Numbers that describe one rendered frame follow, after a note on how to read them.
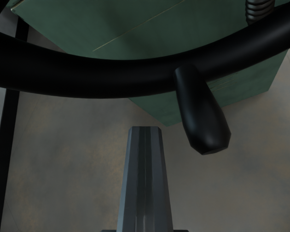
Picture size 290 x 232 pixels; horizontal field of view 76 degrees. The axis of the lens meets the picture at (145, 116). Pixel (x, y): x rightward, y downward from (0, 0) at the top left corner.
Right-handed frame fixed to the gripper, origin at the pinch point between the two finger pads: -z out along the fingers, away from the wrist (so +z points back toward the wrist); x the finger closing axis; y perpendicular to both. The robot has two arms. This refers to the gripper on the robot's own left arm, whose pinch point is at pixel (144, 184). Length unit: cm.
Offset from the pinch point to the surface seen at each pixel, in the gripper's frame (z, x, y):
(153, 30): -30.0, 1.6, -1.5
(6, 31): -146, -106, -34
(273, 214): -22, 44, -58
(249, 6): -15.3, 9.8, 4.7
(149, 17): -28.9, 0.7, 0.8
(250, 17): -15.8, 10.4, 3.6
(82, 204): -38, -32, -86
